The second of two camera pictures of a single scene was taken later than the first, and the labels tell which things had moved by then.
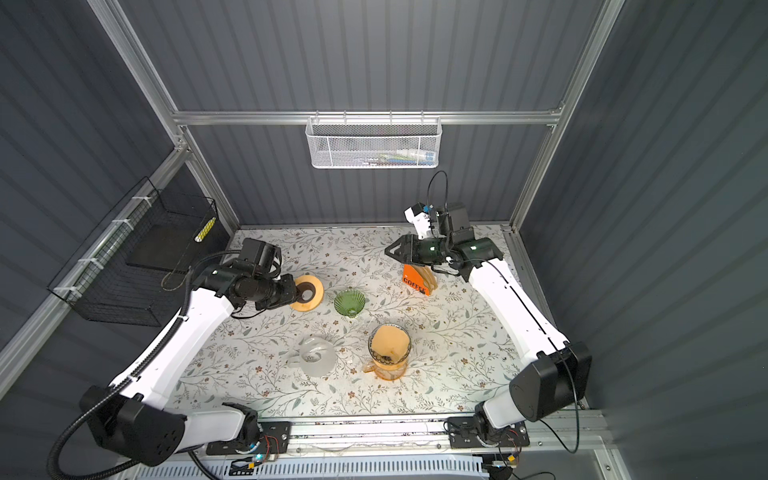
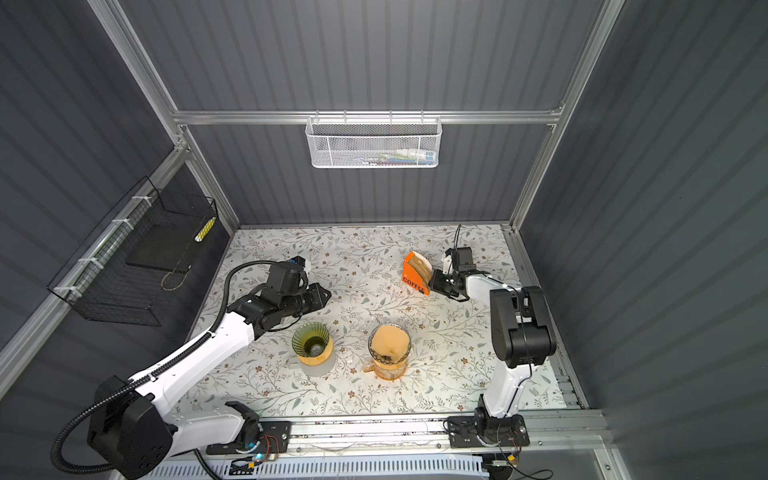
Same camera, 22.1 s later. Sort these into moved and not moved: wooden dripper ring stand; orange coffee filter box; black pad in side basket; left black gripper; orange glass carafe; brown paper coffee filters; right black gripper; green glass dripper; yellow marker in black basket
Moved: green glass dripper; right black gripper; left black gripper
Not moved: orange coffee filter box; black pad in side basket; yellow marker in black basket; brown paper coffee filters; wooden dripper ring stand; orange glass carafe
